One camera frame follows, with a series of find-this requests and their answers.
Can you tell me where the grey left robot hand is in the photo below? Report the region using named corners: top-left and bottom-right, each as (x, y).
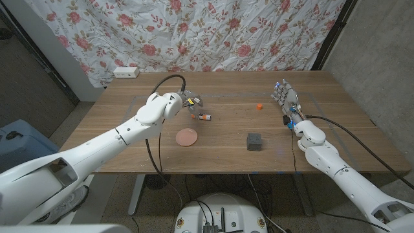
top-left (179, 90), bottom-right (204, 119)

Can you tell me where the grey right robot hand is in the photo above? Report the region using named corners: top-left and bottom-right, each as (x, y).
top-left (270, 79), bottom-right (307, 126)

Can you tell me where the dark grey block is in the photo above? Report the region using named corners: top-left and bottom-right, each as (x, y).
top-left (246, 132), bottom-right (263, 152)

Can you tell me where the pink round dish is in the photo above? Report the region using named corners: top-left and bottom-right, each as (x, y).
top-left (175, 128), bottom-right (199, 148)

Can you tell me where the floral backdrop cloth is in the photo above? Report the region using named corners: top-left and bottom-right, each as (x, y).
top-left (24, 0), bottom-right (347, 88)

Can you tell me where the white power strip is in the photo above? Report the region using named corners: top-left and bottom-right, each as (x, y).
top-left (113, 66), bottom-right (140, 79)

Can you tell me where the black backdrop stand pole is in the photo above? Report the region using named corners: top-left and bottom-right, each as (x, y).
top-left (310, 0), bottom-right (358, 71)

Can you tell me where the black round disc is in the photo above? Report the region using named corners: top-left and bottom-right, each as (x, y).
top-left (144, 174), bottom-right (171, 191)

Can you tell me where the metal table leg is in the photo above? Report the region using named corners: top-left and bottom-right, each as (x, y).
top-left (292, 173), bottom-right (314, 217)
top-left (127, 174), bottom-right (146, 217)

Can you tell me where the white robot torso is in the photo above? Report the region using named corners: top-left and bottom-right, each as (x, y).
top-left (173, 193), bottom-right (268, 233)

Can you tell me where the white leaning panel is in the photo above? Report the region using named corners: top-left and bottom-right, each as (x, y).
top-left (1, 0), bottom-right (105, 103)

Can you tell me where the black slanted floor strip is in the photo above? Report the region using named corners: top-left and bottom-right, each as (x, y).
top-left (0, 8), bottom-right (80, 106)

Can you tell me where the white grey sneaker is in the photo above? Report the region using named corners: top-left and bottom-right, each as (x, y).
top-left (41, 186), bottom-right (90, 224)

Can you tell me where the blue plastic bin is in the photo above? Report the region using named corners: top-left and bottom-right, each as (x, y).
top-left (0, 118), bottom-right (61, 174)

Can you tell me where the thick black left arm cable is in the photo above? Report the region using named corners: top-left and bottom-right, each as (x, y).
top-left (144, 74), bottom-right (188, 208)

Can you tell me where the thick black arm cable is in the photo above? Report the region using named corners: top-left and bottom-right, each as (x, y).
top-left (144, 74), bottom-right (188, 208)
top-left (305, 115), bottom-right (414, 191)

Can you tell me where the thin black right arm wire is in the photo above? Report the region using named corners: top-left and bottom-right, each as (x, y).
top-left (290, 128), bottom-right (391, 232)

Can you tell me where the thin black arm wire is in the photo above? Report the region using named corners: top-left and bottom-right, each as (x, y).
top-left (157, 131), bottom-right (163, 173)
top-left (290, 128), bottom-right (391, 232)

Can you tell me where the thin black left arm wire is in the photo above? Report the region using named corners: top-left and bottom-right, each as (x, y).
top-left (157, 131), bottom-right (163, 173)

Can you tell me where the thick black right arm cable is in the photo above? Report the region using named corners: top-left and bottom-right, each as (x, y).
top-left (305, 115), bottom-right (414, 191)

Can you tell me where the white floor cable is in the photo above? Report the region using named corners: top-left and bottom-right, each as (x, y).
top-left (247, 174), bottom-right (287, 233)

